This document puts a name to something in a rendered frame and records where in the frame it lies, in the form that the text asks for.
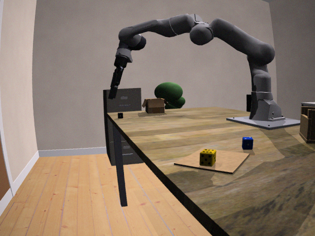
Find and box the brown wooden open-top crate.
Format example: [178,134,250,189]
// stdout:
[299,106,315,144]

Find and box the tan flat mat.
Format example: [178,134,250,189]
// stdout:
[174,148,250,174]

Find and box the open brown cardboard box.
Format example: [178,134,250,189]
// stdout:
[142,98,170,114]

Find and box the yellow die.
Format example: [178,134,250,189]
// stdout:
[199,149,216,167]

